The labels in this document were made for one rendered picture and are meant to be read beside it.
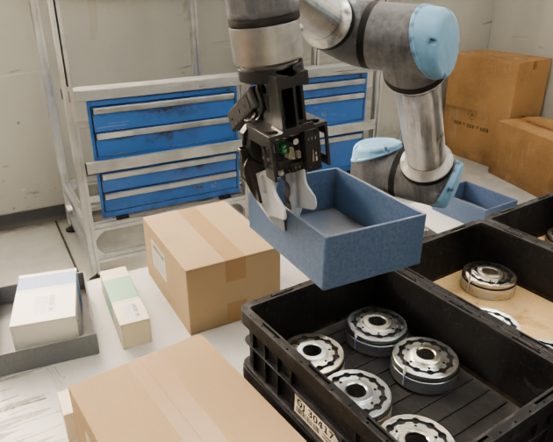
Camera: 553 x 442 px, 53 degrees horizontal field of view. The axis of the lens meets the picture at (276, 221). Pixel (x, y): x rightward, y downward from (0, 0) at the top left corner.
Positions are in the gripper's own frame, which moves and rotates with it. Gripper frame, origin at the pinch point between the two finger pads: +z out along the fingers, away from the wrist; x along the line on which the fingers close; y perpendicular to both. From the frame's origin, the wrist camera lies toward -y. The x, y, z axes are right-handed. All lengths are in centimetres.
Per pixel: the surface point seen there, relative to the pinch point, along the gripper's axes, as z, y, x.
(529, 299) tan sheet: 37, -2, 50
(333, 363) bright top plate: 27.4, 0.2, 4.8
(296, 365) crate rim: 20.0, 4.5, -3.2
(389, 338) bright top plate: 28.9, -0.9, 16.1
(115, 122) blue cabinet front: 37, -194, 9
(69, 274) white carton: 29, -58, -28
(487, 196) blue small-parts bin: 53, -60, 98
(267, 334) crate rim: 19.2, -2.7, -4.0
